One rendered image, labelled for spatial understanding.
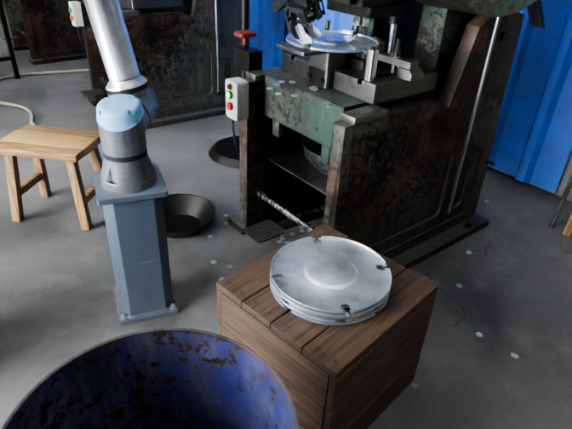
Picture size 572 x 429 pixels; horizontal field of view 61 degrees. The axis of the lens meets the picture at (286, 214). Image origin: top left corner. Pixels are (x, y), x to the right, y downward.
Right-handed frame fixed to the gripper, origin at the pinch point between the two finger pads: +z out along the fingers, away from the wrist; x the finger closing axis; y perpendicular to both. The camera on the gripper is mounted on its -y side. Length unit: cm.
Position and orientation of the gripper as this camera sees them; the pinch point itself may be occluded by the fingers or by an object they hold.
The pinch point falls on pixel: (306, 44)
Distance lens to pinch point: 150.5
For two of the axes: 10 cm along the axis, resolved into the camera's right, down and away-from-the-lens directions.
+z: 2.8, 6.4, 7.2
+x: 7.1, -6.4, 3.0
